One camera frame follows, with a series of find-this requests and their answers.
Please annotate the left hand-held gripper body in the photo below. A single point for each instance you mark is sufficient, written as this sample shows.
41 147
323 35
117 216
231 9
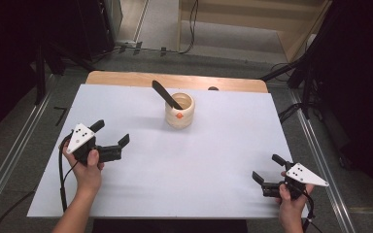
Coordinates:
81 137

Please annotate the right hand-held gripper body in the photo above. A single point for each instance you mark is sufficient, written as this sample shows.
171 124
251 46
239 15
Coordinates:
304 175

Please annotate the cream ribbed utensil cup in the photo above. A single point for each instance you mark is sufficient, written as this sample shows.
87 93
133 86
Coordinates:
179 122

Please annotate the black spatula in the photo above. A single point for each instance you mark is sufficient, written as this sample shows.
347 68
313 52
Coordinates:
162 92

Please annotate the person's right hand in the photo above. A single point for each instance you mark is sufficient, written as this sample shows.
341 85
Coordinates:
289 213

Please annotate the person's left hand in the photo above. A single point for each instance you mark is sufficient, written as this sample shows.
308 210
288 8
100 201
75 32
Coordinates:
87 178

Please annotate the wooden table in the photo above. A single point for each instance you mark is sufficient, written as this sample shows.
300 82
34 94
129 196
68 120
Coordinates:
116 79

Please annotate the white table board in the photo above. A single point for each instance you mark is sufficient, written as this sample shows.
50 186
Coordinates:
175 168

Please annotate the black stand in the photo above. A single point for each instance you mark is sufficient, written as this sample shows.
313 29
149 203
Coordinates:
306 93
40 77

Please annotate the black cabinet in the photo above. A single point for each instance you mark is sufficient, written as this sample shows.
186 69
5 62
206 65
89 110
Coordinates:
90 29

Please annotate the person's dark clothing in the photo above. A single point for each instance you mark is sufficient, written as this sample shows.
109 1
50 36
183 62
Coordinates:
171 227

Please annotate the black curtain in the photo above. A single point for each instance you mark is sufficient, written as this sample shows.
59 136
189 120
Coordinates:
362 81
6 58

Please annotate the wooden step platform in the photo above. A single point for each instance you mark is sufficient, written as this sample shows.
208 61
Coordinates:
239 16

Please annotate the metal floor rail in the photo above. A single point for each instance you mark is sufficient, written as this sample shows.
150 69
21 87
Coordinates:
16 145
320 165

